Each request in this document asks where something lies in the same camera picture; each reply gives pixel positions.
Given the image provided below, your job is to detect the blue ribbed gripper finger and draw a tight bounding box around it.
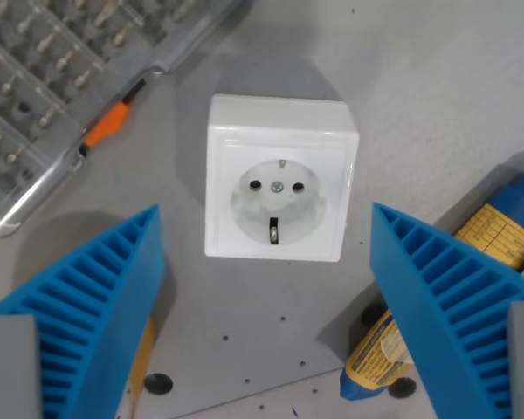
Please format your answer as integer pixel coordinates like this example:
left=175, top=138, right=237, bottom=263
left=0, top=203, right=166, bottom=419
left=369, top=202, right=524, bottom=419

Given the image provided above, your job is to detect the yellow tape roll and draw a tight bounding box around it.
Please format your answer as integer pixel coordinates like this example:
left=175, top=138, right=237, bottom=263
left=126, top=317, right=159, bottom=419

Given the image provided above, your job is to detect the black table bolt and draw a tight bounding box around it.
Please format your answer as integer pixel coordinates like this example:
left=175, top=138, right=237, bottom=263
left=144, top=373, right=175, bottom=396
left=388, top=377, right=417, bottom=399
left=360, top=303, right=388, bottom=325

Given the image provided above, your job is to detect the yellow box with blue tape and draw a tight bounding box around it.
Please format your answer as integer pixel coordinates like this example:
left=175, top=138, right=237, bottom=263
left=339, top=172, right=524, bottom=401

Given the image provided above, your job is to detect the orange case latch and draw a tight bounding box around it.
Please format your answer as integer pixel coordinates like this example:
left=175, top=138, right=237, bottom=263
left=79, top=99, right=131, bottom=150

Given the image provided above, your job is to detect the clear plastic screwdriver bit case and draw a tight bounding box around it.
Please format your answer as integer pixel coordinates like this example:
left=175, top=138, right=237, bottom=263
left=0, top=0, right=255, bottom=237

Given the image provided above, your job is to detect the white wall socket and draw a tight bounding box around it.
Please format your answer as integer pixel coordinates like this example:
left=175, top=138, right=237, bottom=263
left=203, top=93, right=361, bottom=264

